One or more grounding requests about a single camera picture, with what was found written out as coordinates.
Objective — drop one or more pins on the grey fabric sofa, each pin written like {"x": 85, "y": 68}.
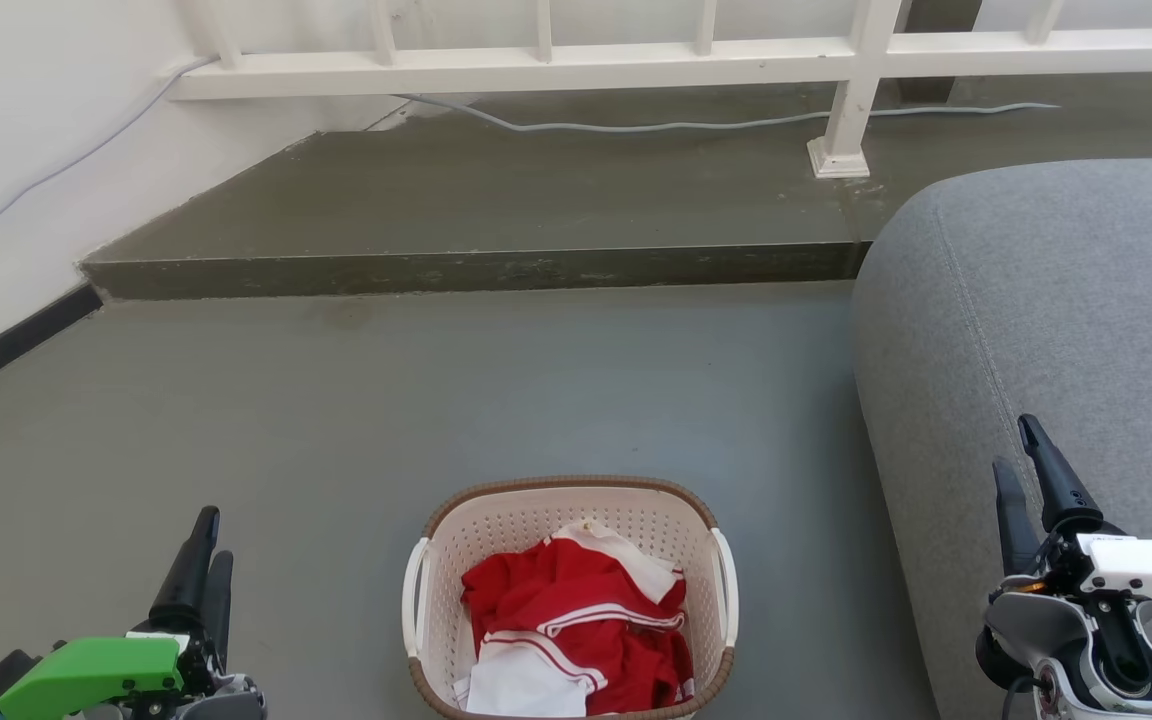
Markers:
{"x": 1086, "y": 300}

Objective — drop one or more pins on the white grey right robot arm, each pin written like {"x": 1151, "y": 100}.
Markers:
{"x": 1046, "y": 625}

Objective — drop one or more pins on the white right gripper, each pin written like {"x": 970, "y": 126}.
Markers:
{"x": 1146, "y": 570}

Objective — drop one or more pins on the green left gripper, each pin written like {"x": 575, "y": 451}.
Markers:
{"x": 96, "y": 665}

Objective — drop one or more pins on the black baseboard strip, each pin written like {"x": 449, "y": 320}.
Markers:
{"x": 16, "y": 345}

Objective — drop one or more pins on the cream perforated laundry basket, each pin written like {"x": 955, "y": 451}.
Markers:
{"x": 526, "y": 520}

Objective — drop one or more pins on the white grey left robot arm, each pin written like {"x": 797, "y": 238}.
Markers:
{"x": 226, "y": 702}

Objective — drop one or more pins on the grey concrete raised step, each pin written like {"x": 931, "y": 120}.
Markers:
{"x": 486, "y": 200}

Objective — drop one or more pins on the red and white garment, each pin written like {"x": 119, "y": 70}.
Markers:
{"x": 576, "y": 600}

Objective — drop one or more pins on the white wooden railing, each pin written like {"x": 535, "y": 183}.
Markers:
{"x": 536, "y": 68}

